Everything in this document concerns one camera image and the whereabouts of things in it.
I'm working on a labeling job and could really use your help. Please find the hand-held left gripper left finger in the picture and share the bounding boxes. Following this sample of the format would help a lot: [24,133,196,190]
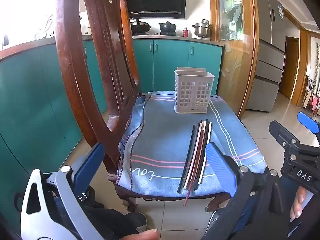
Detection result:
[20,142,105,240]

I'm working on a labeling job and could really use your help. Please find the silver refrigerator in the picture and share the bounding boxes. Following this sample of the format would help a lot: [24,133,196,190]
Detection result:
[246,0,285,113]

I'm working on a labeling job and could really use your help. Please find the teal base cabinets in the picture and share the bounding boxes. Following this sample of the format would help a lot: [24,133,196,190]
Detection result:
[0,39,223,230]

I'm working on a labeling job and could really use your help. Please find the carved wooden chair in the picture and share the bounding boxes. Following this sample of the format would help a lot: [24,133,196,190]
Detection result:
[55,0,232,213]

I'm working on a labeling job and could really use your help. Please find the black clay pot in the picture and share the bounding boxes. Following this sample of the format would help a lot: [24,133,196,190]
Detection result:
[159,21,177,33]

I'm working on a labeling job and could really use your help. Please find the person's right leg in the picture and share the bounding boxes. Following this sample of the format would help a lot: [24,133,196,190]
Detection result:
[206,177,308,240]

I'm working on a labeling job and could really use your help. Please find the white plastic utensil basket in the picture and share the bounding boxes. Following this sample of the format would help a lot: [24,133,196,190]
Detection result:
[174,67,215,114]

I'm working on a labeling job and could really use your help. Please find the dark grey chopstick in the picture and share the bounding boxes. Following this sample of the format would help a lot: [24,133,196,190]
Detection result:
[177,124,197,194]

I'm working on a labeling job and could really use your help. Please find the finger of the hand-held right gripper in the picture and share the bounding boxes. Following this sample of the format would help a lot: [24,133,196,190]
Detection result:
[297,111,320,140]
[269,120,304,164]

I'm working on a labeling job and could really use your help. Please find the gas stove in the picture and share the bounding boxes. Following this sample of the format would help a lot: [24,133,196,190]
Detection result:
[131,31,178,36]

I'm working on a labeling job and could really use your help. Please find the steel stockpot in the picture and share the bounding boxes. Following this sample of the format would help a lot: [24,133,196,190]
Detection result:
[192,19,211,38]

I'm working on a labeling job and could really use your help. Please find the bundle of mixed chopsticks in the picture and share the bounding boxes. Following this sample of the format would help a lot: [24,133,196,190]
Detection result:
[183,120,213,207]

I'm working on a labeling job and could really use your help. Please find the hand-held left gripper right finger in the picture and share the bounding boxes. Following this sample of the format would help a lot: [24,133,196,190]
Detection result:
[201,142,292,240]

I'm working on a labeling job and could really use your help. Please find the person's left hand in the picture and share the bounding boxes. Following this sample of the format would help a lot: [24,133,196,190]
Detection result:
[122,228,158,240]

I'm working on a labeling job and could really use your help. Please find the green garland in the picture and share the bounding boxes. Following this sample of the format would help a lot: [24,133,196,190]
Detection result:
[315,42,320,80]

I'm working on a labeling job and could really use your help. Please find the dish rack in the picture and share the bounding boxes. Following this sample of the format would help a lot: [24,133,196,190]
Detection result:
[34,14,55,40]

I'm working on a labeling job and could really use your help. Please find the person's right hand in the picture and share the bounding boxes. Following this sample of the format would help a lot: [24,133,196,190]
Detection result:
[289,187,308,220]

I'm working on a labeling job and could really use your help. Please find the rack with pink clothes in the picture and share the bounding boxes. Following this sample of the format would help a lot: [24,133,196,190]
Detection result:
[302,90,320,118]

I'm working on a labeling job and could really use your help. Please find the bright window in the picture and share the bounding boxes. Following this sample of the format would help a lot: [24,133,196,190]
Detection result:
[0,0,58,50]

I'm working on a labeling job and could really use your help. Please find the wood-framed glass sliding door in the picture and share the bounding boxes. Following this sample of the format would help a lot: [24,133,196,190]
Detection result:
[210,0,259,119]

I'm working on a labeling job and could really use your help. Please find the blue striped towel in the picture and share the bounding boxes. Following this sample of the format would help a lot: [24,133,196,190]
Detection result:
[116,90,265,196]

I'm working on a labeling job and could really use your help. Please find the person's left leg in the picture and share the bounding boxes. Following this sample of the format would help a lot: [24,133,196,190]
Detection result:
[50,192,148,240]

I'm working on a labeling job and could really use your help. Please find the brown wooden door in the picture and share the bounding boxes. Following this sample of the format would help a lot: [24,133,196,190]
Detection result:
[279,36,300,100]

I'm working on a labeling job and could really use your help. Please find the person's leg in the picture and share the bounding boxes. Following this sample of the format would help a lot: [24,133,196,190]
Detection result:
[50,192,148,240]
[206,177,308,240]

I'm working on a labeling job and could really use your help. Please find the black wok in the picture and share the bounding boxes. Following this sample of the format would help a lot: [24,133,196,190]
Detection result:
[130,19,152,33]

